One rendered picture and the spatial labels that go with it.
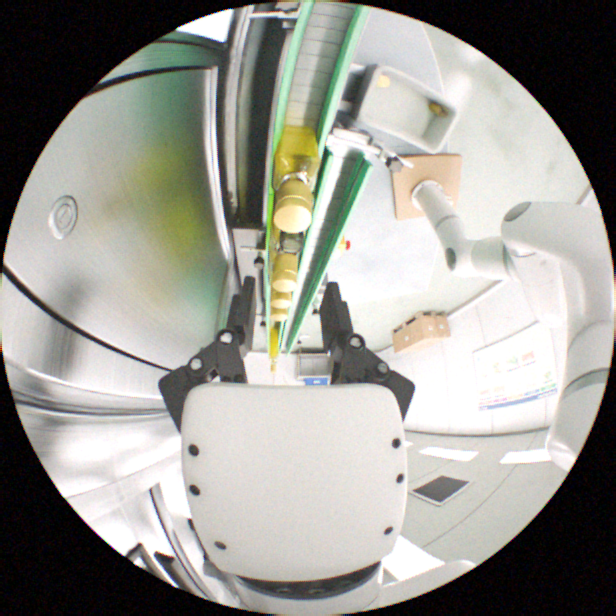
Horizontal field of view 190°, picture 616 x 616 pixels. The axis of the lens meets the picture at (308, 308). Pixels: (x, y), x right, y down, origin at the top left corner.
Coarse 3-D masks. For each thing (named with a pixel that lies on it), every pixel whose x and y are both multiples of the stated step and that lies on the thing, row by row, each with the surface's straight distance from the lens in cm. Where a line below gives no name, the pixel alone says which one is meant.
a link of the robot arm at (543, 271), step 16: (512, 256) 28; (528, 256) 26; (544, 256) 26; (512, 272) 38; (528, 272) 27; (544, 272) 27; (560, 272) 29; (528, 288) 29; (544, 288) 28; (560, 288) 30; (528, 304) 33; (544, 304) 30; (560, 304) 31; (544, 320) 32; (560, 320) 33
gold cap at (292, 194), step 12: (288, 192) 19; (300, 192) 19; (276, 204) 19; (288, 204) 17; (300, 204) 17; (276, 216) 18; (288, 216) 18; (300, 216) 18; (288, 228) 19; (300, 228) 19
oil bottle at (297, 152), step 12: (288, 132) 35; (300, 132) 36; (312, 132) 38; (288, 144) 28; (300, 144) 29; (312, 144) 30; (276, 156) 25; (288, 156) 24; (300, 156) 25; (312, 156) 25; (276, 168) 24; (288, 168) 23; (300, 168) 23; (312, 168) 24; (276, 180) 24; (312, 180) 24; (276, 192) 26; (312, 192) 26
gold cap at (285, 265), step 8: (280, 256) 28; (288, 256) 28; (280, 264) 27; (288, 264) 27; (296, 264) 28; (280, 272) 26; (288, 272) 26; (296, 272) 27; (280, 280) 26; (288, 280) 26; (296, 280) 27; (280, 288) 28; (288, 288) 28
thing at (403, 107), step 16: (400, 80) 55; (416, 80) 52; (368, 96) 48; (384, 96) 56; (400, 96) 58; (416, 96) 60; (432, 96) 57; (368, 112) 56; (384, 112) 57; (400, 112) 58; (416, 112) 60; (432, 112) 62; (448, 112) 60; (384, 128) 50; (400, 128) 59; (416, 128) 61; (432, 128) 61; (448, 128) 57; (416, 144) 54; (432, 144) 59
